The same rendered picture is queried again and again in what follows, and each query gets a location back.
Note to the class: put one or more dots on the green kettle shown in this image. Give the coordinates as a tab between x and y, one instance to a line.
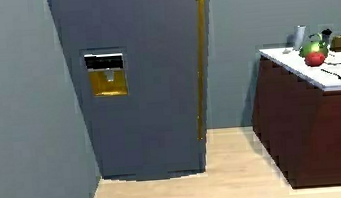
312	47

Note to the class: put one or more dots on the dark red kitchen counter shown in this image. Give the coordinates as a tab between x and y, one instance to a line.
314	127

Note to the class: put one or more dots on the red tomato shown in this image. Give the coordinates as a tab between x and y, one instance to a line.
315	59

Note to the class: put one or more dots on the black pepper mill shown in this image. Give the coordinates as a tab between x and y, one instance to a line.
326	36

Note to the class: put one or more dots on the grey fridge with dispenser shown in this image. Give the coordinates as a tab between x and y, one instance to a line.
151	98

